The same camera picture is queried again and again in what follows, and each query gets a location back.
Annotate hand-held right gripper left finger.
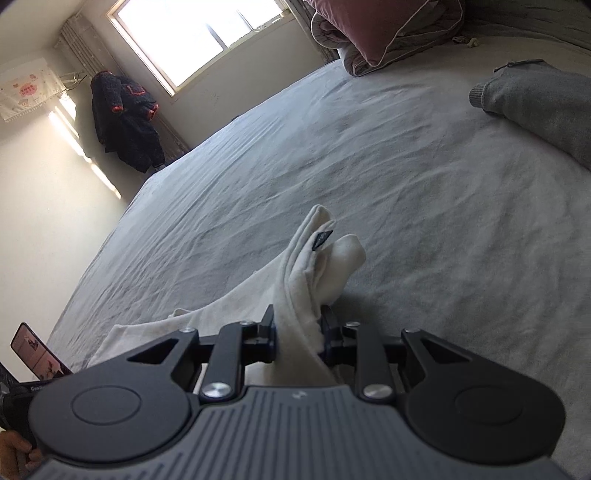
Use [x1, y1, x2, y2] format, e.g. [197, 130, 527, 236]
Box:
[126, 305, 279, 400]

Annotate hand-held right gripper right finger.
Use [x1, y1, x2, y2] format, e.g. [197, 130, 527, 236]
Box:
[318, 305, 472, 400]

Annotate white printed t-shirt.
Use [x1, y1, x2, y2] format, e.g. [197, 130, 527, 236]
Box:
[88, 204, 368, 388]

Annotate person's left hand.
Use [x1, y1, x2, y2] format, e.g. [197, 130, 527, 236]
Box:
[0, 429, 44, 480]

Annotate smartphone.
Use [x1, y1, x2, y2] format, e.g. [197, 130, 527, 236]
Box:
[11, 322, 75, 381]

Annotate grey bed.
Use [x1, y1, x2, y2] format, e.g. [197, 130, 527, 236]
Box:
[44, 39, 591, 480]

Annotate dark hanging jacket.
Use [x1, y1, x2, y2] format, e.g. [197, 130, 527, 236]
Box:
[90, 71, 165, 174]

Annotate window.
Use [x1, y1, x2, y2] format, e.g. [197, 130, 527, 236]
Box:
[107, 0, 296, 97]

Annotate folded grey pink quilt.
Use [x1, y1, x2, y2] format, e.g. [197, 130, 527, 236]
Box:
[309, 0, 467, 77]

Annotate large pink pillow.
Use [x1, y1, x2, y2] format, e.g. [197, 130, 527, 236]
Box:
[314, 0, 465, 65]

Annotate folded grey pants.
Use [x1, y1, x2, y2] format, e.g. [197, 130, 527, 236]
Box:
[468, 59, 591, 171]

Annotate white wall banner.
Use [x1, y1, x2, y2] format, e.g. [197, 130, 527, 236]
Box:
[0, 58, 68, 123]

